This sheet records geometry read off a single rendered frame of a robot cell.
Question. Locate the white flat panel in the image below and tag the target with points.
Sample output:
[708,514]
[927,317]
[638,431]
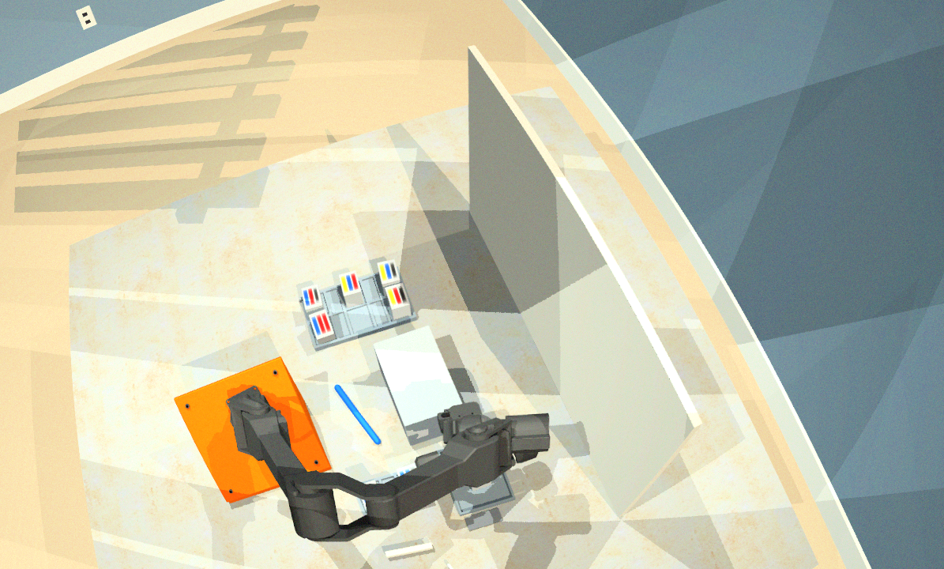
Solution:
[622,392]

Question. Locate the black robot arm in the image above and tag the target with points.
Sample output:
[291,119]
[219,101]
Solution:
[478,450]

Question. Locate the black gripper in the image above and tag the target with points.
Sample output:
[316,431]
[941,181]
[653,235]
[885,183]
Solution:
[520,458]

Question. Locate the blue rod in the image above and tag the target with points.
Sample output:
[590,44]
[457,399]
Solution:
[357,415]

